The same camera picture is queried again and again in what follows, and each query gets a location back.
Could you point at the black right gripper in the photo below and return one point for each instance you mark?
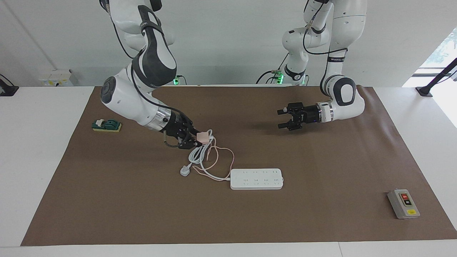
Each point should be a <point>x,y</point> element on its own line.
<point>176,125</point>

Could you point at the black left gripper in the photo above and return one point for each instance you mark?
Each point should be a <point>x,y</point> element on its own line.
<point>307,113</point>

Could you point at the pink charger block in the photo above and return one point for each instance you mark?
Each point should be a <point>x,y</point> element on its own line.
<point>203,137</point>

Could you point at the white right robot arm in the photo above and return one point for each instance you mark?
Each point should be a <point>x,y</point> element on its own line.
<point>121,100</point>

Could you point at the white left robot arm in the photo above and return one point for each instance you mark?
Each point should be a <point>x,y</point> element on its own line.
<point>342,96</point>

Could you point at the white power strip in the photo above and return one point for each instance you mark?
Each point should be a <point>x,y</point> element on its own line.
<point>257,179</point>

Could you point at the brown table mat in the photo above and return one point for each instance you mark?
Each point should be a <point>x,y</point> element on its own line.
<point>285,221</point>

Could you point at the black tripod stand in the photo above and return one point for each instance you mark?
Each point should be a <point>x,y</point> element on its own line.
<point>425,91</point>

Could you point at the grey push button box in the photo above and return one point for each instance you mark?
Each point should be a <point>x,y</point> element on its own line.
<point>403,205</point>

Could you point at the black clamp stand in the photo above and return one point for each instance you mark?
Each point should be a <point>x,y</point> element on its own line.
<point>7,89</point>

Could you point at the green knife switch yellow base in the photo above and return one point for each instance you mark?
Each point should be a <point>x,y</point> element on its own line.
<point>110,125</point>

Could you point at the white wall socket box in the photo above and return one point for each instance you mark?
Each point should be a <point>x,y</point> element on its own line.
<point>55,77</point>

